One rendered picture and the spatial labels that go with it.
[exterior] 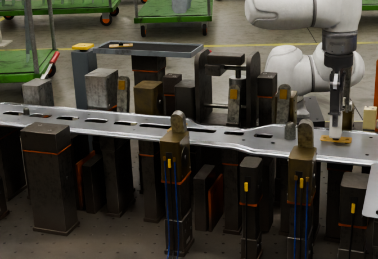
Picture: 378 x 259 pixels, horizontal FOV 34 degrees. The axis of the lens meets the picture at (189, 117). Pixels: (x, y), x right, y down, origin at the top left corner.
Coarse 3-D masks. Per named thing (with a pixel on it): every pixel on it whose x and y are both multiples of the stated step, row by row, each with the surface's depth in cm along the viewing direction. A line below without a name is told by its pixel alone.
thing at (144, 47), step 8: (112, 48) 218; (120, 48) 217; (128, 48) 217; (136, 48) 216; (144, 48) 216; (152, 48) 215; (160, 48) 215; (168, 48) 215; (176, 48) 214; (184, 48) 214; (192, 48) 213
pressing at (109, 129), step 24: (0, 120) 197; (24, 120) 196; (48, 120) 196; (72, 120) 195; (120, 120) 193; (144, 120) 192; (168, 120) 191; (192, 120) 190; (192, 144) 174; (216, 144) 172; (240, 144) 171; (264, 144) 170; (288, 144) 169; (336, 144) 168; (360, 144) 167
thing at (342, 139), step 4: (324, 136) 171; (328, 136) 171; (320, 140) 169; (324, 140) 169; (328, 140) 168; (332, 140) 168; (336, 140) 168; (340, 140) 168; (344, 140) 168; (348, 140) 168
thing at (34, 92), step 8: (32, 80) 220; (40, 80) 219; (48, 80) 219; (24, 88) 214; (32, 88) 213; (40, 88) 213; (48, 88) 218; (24, 96) 215; (32, 96) 214; (40, 96) 214; (48, 96) 219; (40, 104) 215; (48, 104) 219
